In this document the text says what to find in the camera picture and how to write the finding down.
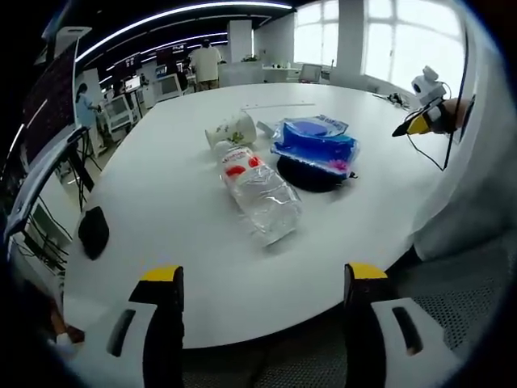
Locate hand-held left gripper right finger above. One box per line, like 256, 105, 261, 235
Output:
343, 261, 466, 388

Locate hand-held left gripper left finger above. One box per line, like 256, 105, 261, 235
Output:
80, 264, 185, 388

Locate blue tissue packet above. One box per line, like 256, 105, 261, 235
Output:
269, 112, 360, 179

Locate black pouch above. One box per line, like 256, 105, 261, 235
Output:
77, 205, 111, 261

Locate black round cap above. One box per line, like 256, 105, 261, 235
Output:
275, 155, 353, 193

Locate clear plastic water bottle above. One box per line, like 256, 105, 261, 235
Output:
212, 141, 305, 248

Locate floral paper cup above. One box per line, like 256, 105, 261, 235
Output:
204, 111, 259, 151

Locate small dark items cluster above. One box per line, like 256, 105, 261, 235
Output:
373, 91, 411, 109

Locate white round tabletop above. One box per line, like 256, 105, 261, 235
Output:
63, 82, 460, 351

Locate person's right hand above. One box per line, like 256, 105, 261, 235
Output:
432, 96, 474, 135

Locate person's white coat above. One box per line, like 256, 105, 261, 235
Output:
408, 23, 517, 264

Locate grey mesh chair seat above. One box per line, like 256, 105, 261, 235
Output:
385, 232, 514, 365

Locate silver laptop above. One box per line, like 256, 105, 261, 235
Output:
297, 63, 323, 85

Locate white kiosk machine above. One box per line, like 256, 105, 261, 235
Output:
154, 74, 182, 103
103, 95, 137, 137

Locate black cable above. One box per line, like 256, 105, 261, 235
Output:
406, 22, 472, 171

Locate metal stand frame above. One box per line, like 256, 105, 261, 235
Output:
2, 124, 96, 247

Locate large dark wall screen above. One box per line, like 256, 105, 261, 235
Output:
20, 39, 81, 165

